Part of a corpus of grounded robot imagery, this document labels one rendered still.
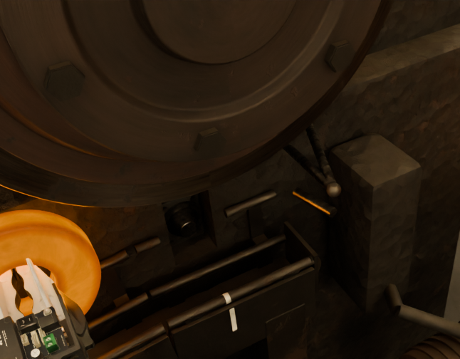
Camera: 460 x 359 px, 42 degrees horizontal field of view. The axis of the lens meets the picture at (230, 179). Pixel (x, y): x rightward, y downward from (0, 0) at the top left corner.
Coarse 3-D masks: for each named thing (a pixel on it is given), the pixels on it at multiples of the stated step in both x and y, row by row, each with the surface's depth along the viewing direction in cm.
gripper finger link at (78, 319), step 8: (56, 288) 56; (64, 296) 56; (72, 304) 55; (72, 312) 54; (80, 312) 54; (64, 320) 54; (72, 320) 54; (80, 320) 54; (64, 328) 53; (80, 328) 53; (88, 328) 54; (80, 336) 53; (88, 336) 53; (88, 344) 53
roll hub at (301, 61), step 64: (0, 0) 33; (64, 0) 35; (128, 0) 37; (192, 0) 37; (256, 0) 39; (320, 0) 44; (128, 64) 40; (192, 64) 42; (256, 64) 44; (320, 64) 46; (128, 128) 41; (192, 128) 44; (256, 128) 46
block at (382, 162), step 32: (352, 160) 73; (384, 160) 73; (352, 192) 74; (384, 192) 70; (416, 192) 73; (352, 224) 77; (384, 224) 74; (352, 256) 80; (384, 256) 78; (352, 288) 84; (384, 288) 82
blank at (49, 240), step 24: (0, 216) 55; (24, 216) 56; (48, 216) 57; (0, 240) 54; (24, 240) 55; (48, 240) 56; (72, 240) 57; (0, 264) 55; (24, 264) 56; (48, 264) 58; (72, 264) 59; (96, 264) 60; (72, 288) 60; (96, 288) 62; (24, 312) 60
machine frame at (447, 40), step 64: (448, 0) 81; (384, 64) 77; (448, 64) 79; (320, 128) 75; (384, 128) 80; (448, 128) 87; (0, 192) 63; (256, 192) 76; (320, 192) 81; (448, 192) 95; (128, 256) 72; (192, 256) 77; (320, 256) 89; (448, 256) 106; (320, 320) 98; (384, 320) 107
